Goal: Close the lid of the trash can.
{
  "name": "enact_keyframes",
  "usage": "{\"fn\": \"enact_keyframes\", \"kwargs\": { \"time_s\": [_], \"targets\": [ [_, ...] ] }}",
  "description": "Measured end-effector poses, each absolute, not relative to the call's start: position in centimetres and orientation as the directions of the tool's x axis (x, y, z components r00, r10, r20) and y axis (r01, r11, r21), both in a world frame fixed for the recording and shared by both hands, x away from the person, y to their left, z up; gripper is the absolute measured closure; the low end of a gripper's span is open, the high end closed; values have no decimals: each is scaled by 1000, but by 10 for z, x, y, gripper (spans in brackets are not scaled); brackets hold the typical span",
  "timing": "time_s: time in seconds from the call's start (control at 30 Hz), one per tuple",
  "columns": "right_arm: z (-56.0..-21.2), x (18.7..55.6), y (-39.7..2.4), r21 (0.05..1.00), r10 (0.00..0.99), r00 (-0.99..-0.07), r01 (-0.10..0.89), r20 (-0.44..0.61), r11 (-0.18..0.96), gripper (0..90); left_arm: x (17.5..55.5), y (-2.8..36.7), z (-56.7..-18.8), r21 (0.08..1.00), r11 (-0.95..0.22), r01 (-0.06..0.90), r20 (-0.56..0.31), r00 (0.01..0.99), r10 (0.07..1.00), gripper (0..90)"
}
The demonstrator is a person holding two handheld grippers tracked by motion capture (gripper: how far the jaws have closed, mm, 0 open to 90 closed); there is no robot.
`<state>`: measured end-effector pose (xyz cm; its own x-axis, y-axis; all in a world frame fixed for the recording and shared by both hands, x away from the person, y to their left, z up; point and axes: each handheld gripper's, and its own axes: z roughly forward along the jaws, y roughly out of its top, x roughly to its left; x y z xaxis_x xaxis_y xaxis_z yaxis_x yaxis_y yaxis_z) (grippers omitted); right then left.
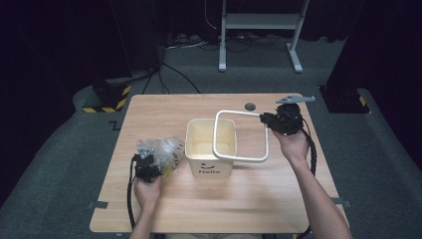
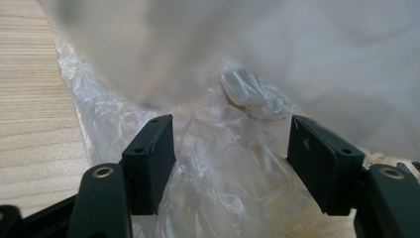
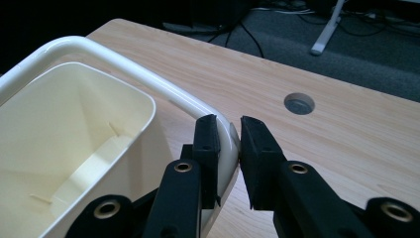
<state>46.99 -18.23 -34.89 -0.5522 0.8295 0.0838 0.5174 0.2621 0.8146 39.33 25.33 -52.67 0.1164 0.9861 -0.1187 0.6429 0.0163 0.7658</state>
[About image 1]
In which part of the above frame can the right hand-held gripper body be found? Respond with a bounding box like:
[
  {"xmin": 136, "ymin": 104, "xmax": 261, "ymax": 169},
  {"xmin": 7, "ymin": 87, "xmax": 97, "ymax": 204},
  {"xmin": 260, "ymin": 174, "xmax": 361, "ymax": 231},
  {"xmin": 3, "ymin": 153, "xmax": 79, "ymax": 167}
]
[{"xmin": 273, "ymin": 95, "xmax": 317, "ymax": 135}]

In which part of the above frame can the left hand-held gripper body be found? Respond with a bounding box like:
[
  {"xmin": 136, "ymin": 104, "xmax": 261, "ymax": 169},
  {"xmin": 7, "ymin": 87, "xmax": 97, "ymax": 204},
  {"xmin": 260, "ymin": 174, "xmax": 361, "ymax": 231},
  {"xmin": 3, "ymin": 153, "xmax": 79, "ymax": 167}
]
[{"xmin": 133, "ymin": 148, "xmax": 162, "ymax": 183}]

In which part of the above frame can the white square bin rim ring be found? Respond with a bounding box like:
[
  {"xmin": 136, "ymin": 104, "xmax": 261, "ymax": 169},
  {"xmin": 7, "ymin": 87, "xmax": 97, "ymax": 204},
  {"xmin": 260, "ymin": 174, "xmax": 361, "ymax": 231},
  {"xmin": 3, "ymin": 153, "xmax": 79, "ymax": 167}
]
[{"xmin": 212, "ymin": 110, "xmax": 270, "ymax": 163}]

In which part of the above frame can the clear plastic bin bag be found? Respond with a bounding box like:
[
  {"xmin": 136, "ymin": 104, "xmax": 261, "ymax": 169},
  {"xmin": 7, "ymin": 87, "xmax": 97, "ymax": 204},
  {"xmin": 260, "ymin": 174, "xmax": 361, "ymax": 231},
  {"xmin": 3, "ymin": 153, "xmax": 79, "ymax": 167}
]
[{"xmin": 136, "ymin": 135, "xmax": 186, "ymax": 183}]

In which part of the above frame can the white square trash bin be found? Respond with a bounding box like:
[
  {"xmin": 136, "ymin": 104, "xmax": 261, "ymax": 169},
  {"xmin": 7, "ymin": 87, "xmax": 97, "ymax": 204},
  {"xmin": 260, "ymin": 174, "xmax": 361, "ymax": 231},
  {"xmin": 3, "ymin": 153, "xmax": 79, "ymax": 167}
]
[{"xmin": 184, "ymin": 118, "xmax": 238, "ymax": 178}]

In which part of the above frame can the person's left hand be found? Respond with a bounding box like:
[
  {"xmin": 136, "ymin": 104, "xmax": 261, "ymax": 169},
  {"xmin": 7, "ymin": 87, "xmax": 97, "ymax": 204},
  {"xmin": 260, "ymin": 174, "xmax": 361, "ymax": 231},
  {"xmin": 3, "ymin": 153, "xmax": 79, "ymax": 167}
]
[{"xmin": 133, "ymin": 175, "xmax": 163, "ymax": 208}]

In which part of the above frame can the person's right hand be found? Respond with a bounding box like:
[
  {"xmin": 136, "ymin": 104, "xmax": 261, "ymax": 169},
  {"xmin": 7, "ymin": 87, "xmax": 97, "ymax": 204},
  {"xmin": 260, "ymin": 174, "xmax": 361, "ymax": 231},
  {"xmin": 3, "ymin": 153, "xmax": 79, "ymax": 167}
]
[{"xmin": 272, "ymin": 128, "xmax": 312, "ymax": 166}]

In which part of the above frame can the black yellow striped stand base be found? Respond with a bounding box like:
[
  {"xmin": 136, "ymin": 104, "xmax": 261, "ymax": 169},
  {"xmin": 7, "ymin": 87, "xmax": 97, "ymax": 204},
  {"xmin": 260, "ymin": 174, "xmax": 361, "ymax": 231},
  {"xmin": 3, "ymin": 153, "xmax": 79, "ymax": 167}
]
[
  {"xmin": 318, "ymin": 85, "xmax": 371, "ymax": 115},
  {"xmin": 83, "ymin": 78, "xmax": 132, "ymax": 114}
]

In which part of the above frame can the grey tape strip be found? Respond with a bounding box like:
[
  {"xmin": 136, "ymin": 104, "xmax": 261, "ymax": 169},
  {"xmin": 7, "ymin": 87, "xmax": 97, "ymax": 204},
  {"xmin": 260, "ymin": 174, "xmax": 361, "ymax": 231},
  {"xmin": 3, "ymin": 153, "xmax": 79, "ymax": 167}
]
[
  {"xmin": 331, "ymin": 196, "xmax": 352, "ymax": 209},
  {"xmin": 88, "ymin": 200, "xmax": 109, "ymax": 210}
]

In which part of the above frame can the white metal stand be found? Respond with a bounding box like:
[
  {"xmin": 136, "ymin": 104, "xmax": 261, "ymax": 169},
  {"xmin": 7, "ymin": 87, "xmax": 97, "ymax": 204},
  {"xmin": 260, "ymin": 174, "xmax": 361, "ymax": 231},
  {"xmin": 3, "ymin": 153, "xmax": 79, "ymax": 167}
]
[{"xmin": 218, "ymin": 0, "xmax": 312, "ymax": 74}]

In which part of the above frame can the power strip with plugs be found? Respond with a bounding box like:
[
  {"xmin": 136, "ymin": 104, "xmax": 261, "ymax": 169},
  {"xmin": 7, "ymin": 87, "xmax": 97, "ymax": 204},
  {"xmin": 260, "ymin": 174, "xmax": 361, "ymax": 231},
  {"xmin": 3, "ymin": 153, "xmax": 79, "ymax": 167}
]
[{"xmin": 164, "ymin": 32, "xmax": 211, "ymax": 52}]

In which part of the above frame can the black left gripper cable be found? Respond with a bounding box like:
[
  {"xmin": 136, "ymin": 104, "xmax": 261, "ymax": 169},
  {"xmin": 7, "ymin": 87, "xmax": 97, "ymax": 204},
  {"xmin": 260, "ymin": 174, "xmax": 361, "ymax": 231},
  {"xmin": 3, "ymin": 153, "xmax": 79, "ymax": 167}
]
[{"xmin": 126, "ymin": 155, "xmax": 138, "ymax": 231}]

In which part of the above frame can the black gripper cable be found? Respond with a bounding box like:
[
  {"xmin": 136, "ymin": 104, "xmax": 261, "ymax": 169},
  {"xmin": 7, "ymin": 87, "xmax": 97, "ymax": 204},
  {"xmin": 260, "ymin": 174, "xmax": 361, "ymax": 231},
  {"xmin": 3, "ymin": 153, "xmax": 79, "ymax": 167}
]
[
  {"xmin": 296, "ymin": 118, "xmax": 318, "ymax": 239},
  {"xmin": 126, "ymin": 155, "xmax": 138, "ymax": 231}
]

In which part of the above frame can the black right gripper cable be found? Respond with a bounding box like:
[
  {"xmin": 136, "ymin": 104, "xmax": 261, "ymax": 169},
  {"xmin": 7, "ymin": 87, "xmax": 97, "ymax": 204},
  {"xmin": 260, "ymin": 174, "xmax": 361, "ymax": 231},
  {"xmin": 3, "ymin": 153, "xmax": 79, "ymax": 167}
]
[{"xmin": 296, "ymin": 118, "xmax": 318, "ymax": 239}]

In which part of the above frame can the black floor cable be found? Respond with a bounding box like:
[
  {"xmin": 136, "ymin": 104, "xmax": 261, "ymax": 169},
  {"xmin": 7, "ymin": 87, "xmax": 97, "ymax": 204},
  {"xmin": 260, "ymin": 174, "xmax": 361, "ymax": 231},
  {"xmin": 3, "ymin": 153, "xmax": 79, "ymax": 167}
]
[{"xmin": 141, "ymin": 61, "xmax": 202, "ymax": 96}]

